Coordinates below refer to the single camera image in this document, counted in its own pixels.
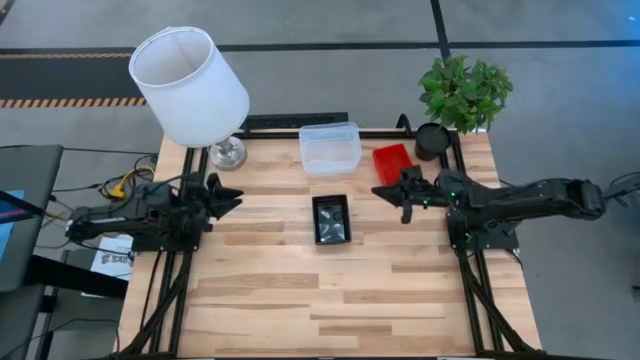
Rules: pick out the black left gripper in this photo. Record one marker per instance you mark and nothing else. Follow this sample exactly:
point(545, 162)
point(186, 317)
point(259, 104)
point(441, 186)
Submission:
point(192, 207)

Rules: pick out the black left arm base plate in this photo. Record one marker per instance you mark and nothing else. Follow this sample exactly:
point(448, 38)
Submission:
point(165, 246)

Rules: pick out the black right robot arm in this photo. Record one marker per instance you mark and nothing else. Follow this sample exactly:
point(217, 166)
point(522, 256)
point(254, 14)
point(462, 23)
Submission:
point(540, 197)

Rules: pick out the clear plastic container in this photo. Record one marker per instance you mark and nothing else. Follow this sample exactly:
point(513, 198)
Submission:
point(330, 150)

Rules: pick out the white shade table lamp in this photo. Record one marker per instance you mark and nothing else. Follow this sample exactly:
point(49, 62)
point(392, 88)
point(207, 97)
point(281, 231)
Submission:
point(195, 90)

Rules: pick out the black ribbed floor strip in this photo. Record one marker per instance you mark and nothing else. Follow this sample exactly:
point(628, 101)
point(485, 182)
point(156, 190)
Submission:
point(295, 121)

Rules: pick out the black desk crossbar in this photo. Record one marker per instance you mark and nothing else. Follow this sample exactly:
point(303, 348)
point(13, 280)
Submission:
point(75, 277)

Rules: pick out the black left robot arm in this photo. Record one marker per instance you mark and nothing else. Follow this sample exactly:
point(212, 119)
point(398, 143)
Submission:
point(110, 225)

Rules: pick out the blue sheet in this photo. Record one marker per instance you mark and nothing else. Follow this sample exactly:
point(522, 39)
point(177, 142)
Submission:
point(6, 240)

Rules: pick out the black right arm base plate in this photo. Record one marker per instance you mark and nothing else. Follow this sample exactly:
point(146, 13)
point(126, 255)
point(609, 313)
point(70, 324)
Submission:
point(500, 241)

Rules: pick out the grey side desk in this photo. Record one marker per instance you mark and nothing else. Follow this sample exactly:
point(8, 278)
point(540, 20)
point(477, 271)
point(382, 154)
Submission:
point(35, 175)

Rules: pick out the white printed paper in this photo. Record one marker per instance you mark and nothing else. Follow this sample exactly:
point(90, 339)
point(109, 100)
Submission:
point(112, 265)

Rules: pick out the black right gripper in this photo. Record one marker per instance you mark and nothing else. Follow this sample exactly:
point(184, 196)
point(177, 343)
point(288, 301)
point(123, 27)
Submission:
point(422, 195)

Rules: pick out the green plant in black pot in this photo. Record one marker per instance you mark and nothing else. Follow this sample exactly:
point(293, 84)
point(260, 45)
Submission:
point(465, 92)

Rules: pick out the black aluminium table frame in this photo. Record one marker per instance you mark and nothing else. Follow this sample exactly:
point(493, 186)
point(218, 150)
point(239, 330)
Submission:
point(275, 135)

